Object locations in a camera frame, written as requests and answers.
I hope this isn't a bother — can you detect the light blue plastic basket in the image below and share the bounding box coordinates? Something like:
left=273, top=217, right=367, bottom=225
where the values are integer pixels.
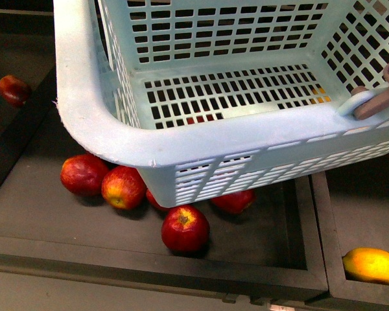
left=53, top=1, right=389, bottom=207

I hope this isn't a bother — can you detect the brown basket handle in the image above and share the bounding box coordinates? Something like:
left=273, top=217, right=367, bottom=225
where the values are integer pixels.
left=353, top=64, right=389, bottom=120

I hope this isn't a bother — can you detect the red apple under basket right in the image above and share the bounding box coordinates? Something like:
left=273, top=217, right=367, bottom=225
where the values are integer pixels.
left=210, top=189, right=256, bottom=215

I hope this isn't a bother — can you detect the yellow lemon lower left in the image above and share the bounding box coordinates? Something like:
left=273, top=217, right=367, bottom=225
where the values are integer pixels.
left=342, top=248, right=389, bottom=285

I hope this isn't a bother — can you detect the red apple hidden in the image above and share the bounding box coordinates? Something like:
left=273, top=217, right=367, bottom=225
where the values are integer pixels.
left=145, top=189, right=170, bottom=213

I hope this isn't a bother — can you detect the red apple front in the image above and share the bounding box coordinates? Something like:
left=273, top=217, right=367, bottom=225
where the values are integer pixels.
left=161, top=205, right=210, bottom=253

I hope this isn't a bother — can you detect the red yellow apple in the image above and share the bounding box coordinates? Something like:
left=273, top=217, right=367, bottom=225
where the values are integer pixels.
left=101, top=166, right=147, bottom=211

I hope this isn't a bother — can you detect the red apple left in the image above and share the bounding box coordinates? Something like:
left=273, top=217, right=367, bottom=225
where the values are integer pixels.
left=60, top=154, right=110, bottom=196

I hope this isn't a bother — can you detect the dark red apple far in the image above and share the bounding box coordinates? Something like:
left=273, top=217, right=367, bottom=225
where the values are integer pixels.
left=0, top=75, right=32, bottom=108

